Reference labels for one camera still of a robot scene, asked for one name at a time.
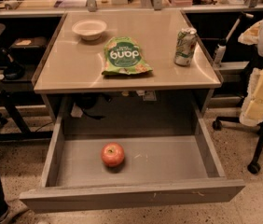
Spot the green white soda can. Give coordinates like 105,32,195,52
174,27,198,66

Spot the grey open drawer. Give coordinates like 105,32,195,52
20,96,244,213

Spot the white bowl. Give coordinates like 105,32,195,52
72,20,107,41

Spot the red apple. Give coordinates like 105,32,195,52
101,143,125,167

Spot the black box on shelf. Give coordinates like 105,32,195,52
9,36,48,50

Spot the grey counter cabinet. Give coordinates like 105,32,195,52
35,9,221,118

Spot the black office chair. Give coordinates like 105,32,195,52
212,101,263,175

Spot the black round device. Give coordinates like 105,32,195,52
1,48,25,80

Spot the green snack bag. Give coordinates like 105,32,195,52
102,36,152,76

